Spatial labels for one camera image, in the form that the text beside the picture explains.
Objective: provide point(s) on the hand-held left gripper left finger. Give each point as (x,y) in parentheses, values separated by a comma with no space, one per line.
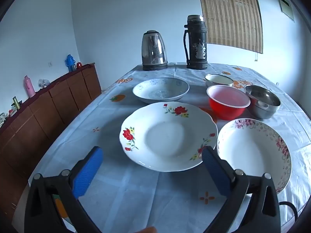
(87,172)

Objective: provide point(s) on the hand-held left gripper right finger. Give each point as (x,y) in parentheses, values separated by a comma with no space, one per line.
(216,172)

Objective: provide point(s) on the pink flower white plate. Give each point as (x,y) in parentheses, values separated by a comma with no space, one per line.
(252,150)

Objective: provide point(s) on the red flower white plate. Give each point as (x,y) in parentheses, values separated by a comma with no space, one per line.
(165,136)

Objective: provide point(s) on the red plastic bowl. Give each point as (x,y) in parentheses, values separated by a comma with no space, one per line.
(226,109)

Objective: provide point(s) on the stainless steel bowl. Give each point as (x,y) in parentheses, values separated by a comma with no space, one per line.
(261,111)

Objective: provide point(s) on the white enamel bowl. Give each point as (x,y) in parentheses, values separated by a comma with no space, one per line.
(218,79)

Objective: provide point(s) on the orange print white tablecloth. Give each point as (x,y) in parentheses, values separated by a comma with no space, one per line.
(121,187)

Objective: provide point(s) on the brown wooden cabinet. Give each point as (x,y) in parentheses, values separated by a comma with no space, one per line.
(36,116)

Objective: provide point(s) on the clear glass items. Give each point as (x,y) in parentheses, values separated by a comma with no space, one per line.
(43,83)

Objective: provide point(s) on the pink thermos bottle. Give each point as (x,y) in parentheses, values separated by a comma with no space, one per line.
(30,87)

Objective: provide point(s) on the small red jar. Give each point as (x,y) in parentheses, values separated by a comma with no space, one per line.
(79,65)

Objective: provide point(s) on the blue thermos jug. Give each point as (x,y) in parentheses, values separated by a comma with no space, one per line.
(70,63)

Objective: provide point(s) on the worn black thermos flask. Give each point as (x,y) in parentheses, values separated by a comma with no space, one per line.
(198,48)

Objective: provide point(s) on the stainless steel electric kettle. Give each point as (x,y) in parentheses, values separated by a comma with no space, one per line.
(154,51)

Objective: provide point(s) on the bamboo window blind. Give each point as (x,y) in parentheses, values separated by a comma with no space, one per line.
(230,17)

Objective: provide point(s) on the framed wall panel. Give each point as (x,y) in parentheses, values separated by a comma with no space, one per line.
(285,6)

